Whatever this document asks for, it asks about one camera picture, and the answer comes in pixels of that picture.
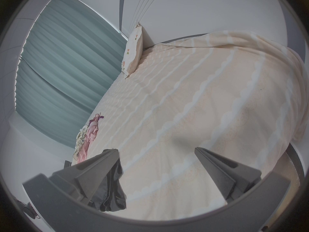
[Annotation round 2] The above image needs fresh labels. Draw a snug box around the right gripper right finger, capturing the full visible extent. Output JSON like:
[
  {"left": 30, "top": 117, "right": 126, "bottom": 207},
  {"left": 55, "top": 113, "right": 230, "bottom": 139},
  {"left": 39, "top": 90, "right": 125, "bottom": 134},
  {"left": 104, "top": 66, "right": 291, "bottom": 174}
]
[{"left": 195, "top": 147, "right": 262, "bottom": 201}]

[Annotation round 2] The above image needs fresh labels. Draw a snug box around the blue-green curtain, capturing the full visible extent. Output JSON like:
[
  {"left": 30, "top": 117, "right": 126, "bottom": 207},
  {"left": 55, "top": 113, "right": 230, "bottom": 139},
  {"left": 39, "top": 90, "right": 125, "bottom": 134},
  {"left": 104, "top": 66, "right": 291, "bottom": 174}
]
[
  {"left": 15, "top": 57, "right": 97, "bottom": 149},
  {"left": 19, "top": 0, "right": 128, "bottom": 111}
]

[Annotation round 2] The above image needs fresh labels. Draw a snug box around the pile of clothes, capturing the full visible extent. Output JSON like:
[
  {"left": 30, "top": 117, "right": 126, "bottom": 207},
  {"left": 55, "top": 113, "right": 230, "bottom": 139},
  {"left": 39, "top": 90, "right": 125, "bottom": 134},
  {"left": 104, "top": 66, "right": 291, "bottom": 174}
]
[{"left": 74, "top": 113, "right": 105, "bottom": 165}]

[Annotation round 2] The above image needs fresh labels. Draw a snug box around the white printed pillow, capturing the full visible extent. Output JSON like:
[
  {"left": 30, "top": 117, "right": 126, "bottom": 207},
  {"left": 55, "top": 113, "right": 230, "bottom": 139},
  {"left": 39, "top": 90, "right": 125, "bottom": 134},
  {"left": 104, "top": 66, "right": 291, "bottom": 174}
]
[{"left": 121, "top": 24, "right": 143, "bottom": 79}]

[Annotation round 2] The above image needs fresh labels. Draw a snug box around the black T-shirt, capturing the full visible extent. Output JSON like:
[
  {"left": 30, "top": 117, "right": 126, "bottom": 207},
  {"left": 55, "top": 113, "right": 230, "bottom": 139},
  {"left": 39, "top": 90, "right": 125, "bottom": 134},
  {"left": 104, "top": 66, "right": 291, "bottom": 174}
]
[{"left": 88, "top": 149, "right": 127, "bottom": 212}]

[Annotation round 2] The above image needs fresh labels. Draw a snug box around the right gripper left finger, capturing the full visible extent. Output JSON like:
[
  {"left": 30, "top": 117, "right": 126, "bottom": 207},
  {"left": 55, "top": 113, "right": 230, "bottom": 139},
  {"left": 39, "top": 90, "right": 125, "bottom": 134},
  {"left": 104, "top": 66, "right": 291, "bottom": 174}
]
[{"left": 49, "top": 150, "right": 120, "bottom": 204}]

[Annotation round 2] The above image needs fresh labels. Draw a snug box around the bed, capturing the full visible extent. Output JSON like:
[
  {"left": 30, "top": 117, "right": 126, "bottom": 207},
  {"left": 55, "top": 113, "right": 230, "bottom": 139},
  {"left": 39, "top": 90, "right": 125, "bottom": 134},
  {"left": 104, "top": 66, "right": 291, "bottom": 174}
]
[{"left": 71, "top": 0, "right": 306, "bottom": 220}]

